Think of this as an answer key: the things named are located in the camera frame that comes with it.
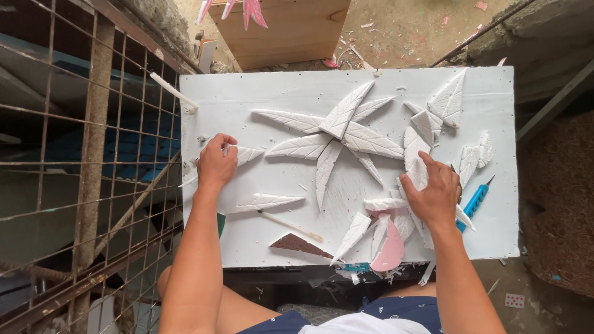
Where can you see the person's right hand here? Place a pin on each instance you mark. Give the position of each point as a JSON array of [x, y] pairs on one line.
[[434, 197]]

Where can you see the person's left hand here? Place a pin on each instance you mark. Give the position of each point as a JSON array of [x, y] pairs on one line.
[[214, 166]]

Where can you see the person's left fingers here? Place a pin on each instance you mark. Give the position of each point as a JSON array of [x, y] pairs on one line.
[[223, 138]]

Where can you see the carved white foam leaf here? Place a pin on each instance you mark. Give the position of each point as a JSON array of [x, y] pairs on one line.
[[269, 202], [248, 154]]

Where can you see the large white foam board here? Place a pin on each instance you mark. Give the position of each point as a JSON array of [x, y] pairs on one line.
[[260, 92]]

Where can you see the white card with orange edge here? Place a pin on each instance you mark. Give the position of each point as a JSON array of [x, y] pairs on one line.
[[207, 55]]

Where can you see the wooden box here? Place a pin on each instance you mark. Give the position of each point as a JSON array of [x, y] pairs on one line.
[[283, 37]]

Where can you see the star-shaped cluster of foam leaves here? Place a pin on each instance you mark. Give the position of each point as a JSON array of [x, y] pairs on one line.
[[341, 116]]

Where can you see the rusty metal grid railing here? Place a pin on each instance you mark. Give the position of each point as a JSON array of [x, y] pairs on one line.
[[98, 139]]

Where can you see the brown triangular foam piece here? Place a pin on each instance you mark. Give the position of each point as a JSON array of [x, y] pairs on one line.
[[297, 243]]

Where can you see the pink foam leaf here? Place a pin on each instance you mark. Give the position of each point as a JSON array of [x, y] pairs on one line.
[[228, 8], [203, 10], [254, 13]]

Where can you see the small pink foam scrap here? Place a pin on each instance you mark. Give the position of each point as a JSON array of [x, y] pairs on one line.
[[331, 63]]

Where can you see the person's left leg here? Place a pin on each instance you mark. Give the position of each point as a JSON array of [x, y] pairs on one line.
[[246, 308]]

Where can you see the teal plastic tool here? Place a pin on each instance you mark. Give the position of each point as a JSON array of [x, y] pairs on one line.
[[355, 267]]

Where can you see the grey woven seat cushion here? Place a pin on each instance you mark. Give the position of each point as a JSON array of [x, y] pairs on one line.
[[311, 313]]

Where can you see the pink foam piece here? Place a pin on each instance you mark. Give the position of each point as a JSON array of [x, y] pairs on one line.
[[390, 253]]

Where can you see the loose heap of foam leaves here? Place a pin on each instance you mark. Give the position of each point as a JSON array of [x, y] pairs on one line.
[[446, 102]]

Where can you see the white shirt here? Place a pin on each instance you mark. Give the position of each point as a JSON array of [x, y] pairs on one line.
[[366, 324]]

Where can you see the navy patterned shorts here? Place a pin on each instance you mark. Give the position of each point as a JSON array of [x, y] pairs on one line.
[[403, 308]]

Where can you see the blue craft knife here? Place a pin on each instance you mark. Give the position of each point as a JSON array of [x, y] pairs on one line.
[[475, 200]]

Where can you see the rusty metal rod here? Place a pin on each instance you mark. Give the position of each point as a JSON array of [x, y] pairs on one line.
[[482, 31]]

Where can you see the playing card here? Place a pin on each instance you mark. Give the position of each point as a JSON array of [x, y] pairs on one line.
[[514, 300]]

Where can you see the grey metal bar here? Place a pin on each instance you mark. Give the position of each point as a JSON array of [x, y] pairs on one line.
[[554, 104]]

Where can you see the brown patterned carpet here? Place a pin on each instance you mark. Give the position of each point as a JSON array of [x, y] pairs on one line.
[[561, 199]]

